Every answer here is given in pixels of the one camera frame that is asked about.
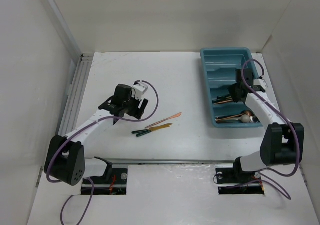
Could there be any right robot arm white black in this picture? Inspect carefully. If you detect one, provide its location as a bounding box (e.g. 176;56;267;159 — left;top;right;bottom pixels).
228;68;305;182

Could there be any silver round spoon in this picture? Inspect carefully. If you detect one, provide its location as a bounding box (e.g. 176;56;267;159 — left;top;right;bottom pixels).
250;116;260;123

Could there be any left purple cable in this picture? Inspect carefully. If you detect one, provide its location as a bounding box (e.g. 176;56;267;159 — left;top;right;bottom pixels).
46;80;160;225

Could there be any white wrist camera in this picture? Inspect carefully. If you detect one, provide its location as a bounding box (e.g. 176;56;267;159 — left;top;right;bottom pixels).
131;80;148;101
253;77;268;92

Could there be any gold knife green handle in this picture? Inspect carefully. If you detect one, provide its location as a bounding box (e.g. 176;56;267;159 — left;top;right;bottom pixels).
131;123;173;137

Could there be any copper spoon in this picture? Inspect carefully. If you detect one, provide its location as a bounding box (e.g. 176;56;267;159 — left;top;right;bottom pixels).
215;110;254;122

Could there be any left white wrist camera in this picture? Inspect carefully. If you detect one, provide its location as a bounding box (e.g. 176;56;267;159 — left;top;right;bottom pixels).
131;80;148;101

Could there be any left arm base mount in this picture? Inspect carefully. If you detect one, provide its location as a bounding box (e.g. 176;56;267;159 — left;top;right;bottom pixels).
90;167;128;196

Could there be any blue plastic cutlery tray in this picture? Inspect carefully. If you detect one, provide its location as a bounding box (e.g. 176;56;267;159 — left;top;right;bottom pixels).
200;47;262;129

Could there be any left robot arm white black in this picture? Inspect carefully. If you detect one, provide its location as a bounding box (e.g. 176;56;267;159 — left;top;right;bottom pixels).
44;81;149;186

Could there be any white plastic spoon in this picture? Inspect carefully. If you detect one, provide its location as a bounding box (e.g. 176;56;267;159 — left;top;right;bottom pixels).
216;114;251;123

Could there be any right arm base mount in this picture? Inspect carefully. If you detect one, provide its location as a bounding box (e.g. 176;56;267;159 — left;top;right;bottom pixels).
213;167;265;195

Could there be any aluminium rail frame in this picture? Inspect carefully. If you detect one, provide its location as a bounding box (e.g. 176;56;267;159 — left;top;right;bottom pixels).
54;53;94;136

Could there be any rose copper fork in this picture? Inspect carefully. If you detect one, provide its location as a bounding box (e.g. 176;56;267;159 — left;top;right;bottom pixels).
212;98;234;105

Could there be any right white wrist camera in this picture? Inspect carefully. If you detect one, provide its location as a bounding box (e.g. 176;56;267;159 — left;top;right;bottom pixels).
253;77;268;92

